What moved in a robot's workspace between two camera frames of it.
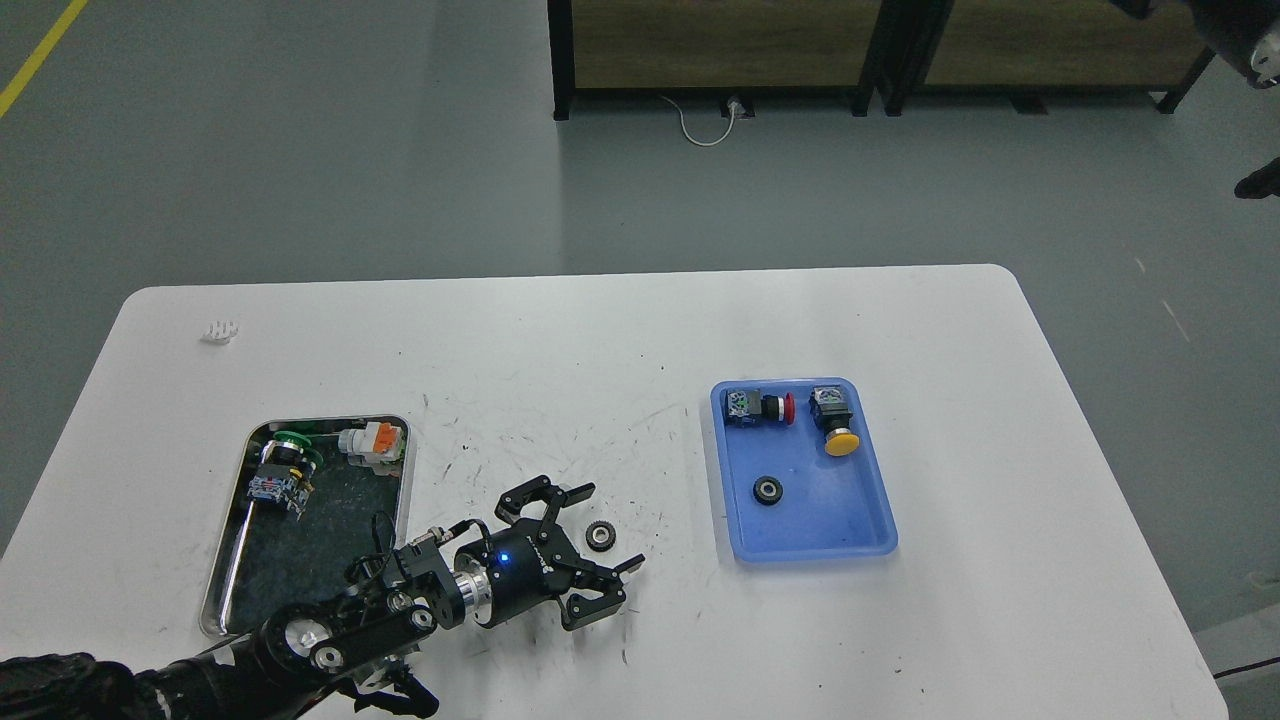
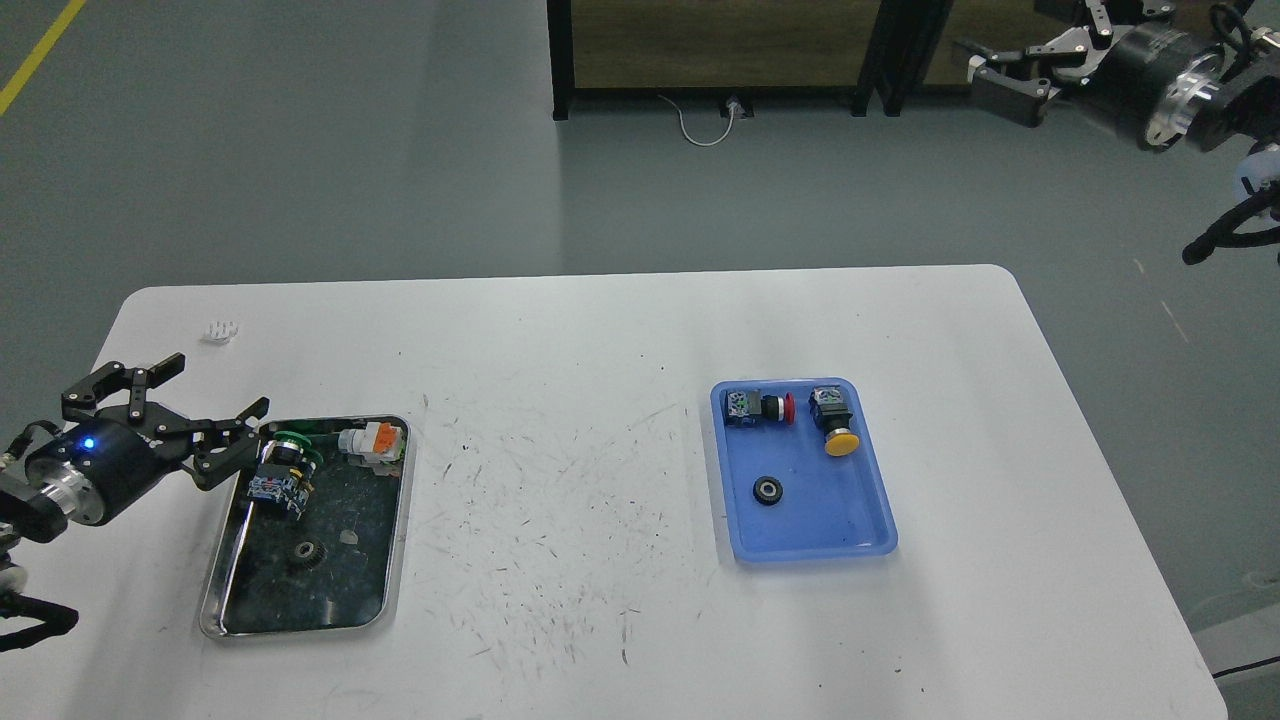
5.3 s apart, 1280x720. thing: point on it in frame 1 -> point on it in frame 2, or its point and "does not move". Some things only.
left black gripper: (527, 566) -> (92, 471)
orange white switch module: (379, 445) does not move
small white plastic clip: (221, 332) does not move
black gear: (600, 535) -> (313, 554)
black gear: (767, 490) does not move
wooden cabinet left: (714, 45) does not move
